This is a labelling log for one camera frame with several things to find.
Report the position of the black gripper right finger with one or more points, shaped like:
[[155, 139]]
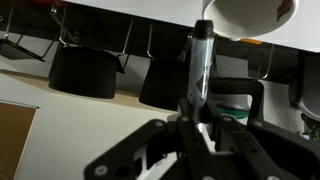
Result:
[[257, 150]]

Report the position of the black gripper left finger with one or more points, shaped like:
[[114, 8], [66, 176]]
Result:
[[138, 154]]

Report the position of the black marker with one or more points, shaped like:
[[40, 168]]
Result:
[[202, 40]]

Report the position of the white patterned mug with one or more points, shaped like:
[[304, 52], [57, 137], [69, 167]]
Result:
[[237, 19]]

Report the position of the far black chair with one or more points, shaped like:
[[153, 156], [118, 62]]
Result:
[[165, 84]]

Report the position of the black chair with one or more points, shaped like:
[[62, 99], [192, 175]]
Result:
[[165, 84], [86, 72]]

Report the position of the near black chair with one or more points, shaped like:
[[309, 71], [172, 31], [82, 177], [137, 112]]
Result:
[[86, 72]]

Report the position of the brown board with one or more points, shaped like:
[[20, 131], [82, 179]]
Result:
[[15, 123]]

